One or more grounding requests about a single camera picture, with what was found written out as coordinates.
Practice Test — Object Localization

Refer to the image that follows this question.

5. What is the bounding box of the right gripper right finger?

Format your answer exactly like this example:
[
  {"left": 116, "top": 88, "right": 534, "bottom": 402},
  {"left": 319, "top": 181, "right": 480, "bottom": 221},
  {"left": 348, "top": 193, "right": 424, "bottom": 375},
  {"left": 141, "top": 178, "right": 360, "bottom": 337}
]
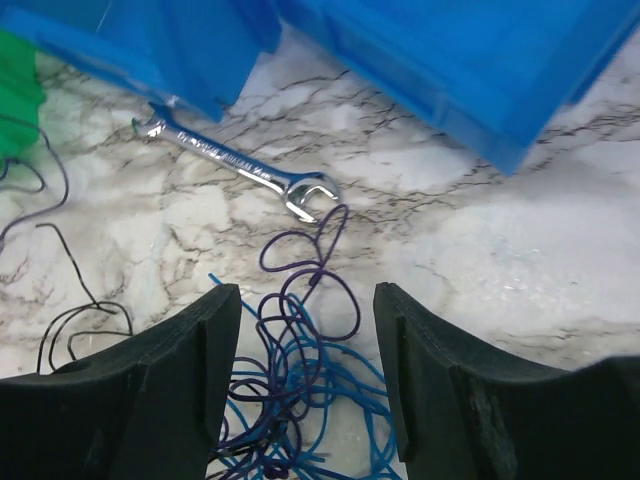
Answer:
[{"left": 373, "top": 283, "right": 639, "bottom": 479}]

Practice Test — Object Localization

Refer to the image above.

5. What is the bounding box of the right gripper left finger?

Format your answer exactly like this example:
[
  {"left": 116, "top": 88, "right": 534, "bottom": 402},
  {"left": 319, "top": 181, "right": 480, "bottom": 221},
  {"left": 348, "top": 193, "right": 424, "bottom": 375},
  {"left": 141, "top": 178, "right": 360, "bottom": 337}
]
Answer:
[{"left": 1, "top": 284, "right": 242, "bottom": 479}]

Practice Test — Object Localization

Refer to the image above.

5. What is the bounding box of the purple thin cable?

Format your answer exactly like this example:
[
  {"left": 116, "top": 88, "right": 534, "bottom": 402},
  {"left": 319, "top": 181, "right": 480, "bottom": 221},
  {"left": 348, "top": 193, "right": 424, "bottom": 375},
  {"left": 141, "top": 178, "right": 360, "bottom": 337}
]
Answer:
[{"left": 212, "top": 203, "right": 362, "bottom": 480}]

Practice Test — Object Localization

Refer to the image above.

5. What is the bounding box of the blue thin cable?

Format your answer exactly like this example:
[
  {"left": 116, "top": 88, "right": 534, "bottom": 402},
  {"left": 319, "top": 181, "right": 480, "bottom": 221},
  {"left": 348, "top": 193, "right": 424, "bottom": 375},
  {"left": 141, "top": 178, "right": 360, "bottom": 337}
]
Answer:
[{"left": 207, "top": 272, "right": 401, "bottom": 480}]

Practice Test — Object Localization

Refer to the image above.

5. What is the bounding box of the chrome combination wrench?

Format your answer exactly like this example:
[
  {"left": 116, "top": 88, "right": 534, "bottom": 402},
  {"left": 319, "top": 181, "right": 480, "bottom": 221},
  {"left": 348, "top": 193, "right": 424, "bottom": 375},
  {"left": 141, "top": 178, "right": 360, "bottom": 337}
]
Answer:
[{"left": 132, "top": 111, "right": 341, "bottom": 224}]

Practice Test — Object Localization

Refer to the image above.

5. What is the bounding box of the green plastic bin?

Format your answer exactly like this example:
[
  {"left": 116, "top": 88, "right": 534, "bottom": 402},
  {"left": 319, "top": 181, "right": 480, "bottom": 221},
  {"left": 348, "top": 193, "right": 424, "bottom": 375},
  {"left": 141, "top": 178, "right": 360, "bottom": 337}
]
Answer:
[{"left": 1, "top": 31, "right": 46, "bottom": 158}]

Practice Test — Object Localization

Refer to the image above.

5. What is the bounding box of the right blue plastic bin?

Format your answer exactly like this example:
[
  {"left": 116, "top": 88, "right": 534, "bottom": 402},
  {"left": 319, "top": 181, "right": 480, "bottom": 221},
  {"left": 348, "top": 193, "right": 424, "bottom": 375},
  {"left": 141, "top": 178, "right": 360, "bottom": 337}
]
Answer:
[{"left": 277, "top": 0, "right": 639, "bottom": 175}]

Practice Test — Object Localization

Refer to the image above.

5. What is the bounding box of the blue plastic bin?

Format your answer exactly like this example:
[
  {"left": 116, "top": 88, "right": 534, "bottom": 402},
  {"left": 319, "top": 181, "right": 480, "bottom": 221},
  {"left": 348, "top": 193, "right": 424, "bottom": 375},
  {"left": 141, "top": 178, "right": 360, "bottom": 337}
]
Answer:
[
  {"left": 277, "top": 0, "right": 639, "bottom": 175},
  {"left": 1, "top": 0, "right": 281, "bottom": 121}
]

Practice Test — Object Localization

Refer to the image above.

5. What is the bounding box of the left blue plastic bin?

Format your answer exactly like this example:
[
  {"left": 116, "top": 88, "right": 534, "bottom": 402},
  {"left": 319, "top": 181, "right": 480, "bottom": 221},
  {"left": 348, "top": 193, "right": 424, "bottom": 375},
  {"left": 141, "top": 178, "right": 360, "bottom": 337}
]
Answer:
[{"left": 1, "top": 0, "right": 281, "bottom": 121}]

